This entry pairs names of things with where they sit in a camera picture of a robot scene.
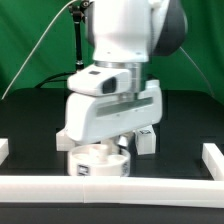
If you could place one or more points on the white left rail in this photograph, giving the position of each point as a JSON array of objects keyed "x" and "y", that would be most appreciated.
[{"x": 4, "y": 150}]

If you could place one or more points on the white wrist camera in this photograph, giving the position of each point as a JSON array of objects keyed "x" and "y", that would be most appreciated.
[{"x": 99, "y": 81}]

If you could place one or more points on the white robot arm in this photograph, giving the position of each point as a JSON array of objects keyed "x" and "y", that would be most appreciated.
[{"x": 127, "y": 33}]

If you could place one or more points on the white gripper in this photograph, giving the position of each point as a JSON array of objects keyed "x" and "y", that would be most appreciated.
[{"x": 92, "y": 119}]

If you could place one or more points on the white round stool seat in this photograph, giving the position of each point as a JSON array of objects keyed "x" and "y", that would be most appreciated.
[{"x": 98, "y": 160}]

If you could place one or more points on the white front rail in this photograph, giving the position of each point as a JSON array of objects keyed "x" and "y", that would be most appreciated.
[{"x": 120, "y": 190}]

